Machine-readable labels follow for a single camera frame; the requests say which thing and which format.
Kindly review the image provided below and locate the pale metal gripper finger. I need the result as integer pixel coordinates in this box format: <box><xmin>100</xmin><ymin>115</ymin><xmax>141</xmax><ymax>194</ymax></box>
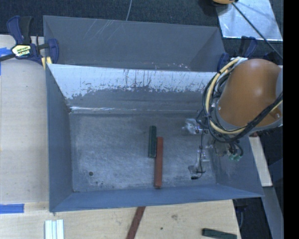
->
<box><xmin>182</xmin><ymin>118</ymin><xmax>203</xmax><ymax>135</ymax></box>
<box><xmin>188</xmin><ymin>144</ymin><xmax>211</xmax><ymax>174</ymax></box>

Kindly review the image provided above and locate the red-brown flat block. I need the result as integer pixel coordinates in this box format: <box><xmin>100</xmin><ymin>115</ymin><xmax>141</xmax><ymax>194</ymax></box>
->
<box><xmin>125</xmin><ymin>206</ymin><xmax>147</xmax><ymax>239</ymax></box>
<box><xmin>153</xmin><ymin>136</ymin><xmax>164</xmax><ymax>189</ymax></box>

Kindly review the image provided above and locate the dark green flat block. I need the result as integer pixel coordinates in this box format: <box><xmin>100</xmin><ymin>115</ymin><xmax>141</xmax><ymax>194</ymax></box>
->
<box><xmin>202</xmin><ymin>228</ymin><xmax>238</xmax><ymax>239</ymax></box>
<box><xmin>148</xmin><ymin>125</ymin><xmax>157</xmax><ymax>159</ymax></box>

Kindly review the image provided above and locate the grey metal bin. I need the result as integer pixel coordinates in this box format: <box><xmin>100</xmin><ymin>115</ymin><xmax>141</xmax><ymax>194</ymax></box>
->
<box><xmin>42</xmin><ymin>15</ymin><xmax>265</xmax><ymax>213</ymax></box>

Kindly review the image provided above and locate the pale wood board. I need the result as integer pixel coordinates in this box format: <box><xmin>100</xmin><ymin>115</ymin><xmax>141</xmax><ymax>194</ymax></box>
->
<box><xmin>0</xmin><ymin>58</ymin><xmax>50</xmax><ymax>205</ymax></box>

